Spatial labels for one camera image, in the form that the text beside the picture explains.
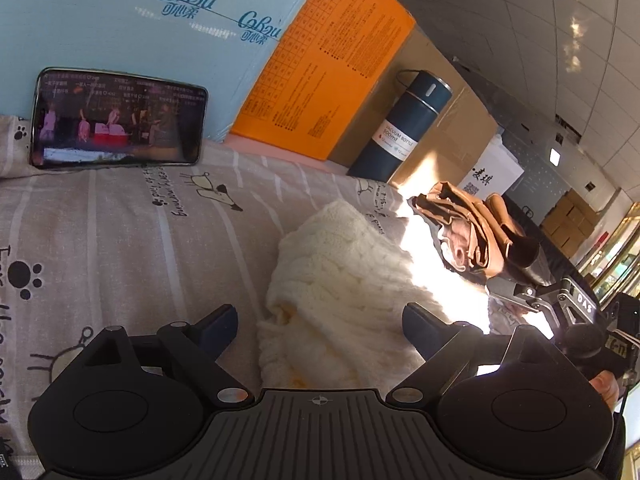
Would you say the black leather sofa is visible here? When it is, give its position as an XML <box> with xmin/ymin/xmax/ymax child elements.
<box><xmin>500</xmin><ymin>194</ymin><xmax>601</xmax><ymax>306</ymax></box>

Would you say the cream knit sweater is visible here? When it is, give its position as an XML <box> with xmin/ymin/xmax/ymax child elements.
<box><xmin>256</xmin><ymin>199</ymin><xmax>492</xmax><ymax>392</ymax></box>

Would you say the black smartphone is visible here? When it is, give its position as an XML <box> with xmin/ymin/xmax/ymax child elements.
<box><xmin>28</xmin><ymin>66</ymin><xmax>209</xmax><ymax>170</ymax></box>

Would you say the printed cartoon bedsheet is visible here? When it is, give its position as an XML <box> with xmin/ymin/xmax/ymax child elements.
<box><xmin>0</xmin><ymin>115</ymin><xmax>501</xmax><ymax>480</ymax></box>

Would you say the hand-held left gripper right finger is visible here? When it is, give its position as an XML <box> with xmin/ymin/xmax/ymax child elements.
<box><xmin>385</xmin><ymin>302</ymin><xmax>562</xmax><ymax>407</ymax></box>

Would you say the large taped cardboard box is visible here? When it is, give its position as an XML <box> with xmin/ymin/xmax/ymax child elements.
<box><xmin>330</xmin><ymin>25</ymin><xmax>501</xmax><ymax>196</ymax></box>

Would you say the brown leather garment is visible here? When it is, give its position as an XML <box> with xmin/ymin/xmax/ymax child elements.
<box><xmin>407</xmin><ymin>181</ymin><xmax>542</xmax><ymax>282</ymax></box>

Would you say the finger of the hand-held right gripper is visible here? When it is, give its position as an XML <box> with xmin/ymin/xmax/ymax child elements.
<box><xmin>487</xmin><ymin>277</ymin><xmax>568</xmax><ymax>322</ymax></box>

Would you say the light blue printed box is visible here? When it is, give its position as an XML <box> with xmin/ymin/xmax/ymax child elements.
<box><xmin>0</xmin><ymin>0</ymin><xmax>337</xmax><ymax>144</ymax></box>

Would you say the stack of cardboard boxes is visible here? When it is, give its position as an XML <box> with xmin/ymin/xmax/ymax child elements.
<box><xmin>540</xmin><ymin>189</ymin><xmax>602</xmax><ymax>257</ymax></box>

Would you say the orange printed box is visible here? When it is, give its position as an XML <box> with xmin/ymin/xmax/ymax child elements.
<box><xmin>230</xmin><ymin>0</ymin><xmax>417</xmax><ymax>163</ymax></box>

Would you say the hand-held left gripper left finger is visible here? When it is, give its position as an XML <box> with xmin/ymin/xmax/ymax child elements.
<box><xmin>80</xmin><ymin>304</ymin><xmax>255</xmax><ymax>408</ymax></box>

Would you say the blue vacuum bottle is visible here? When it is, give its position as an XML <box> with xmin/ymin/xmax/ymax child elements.
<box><xmin>347</xmin><ymin>69</ymin><xmax>454</xmax><ymax>184</ymax></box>

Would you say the person's right hand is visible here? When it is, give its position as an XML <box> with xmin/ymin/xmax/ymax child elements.
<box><xmin>589</xmin><ymin>370</ymin><xmax>624</xmax><ymax>409</ymax></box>

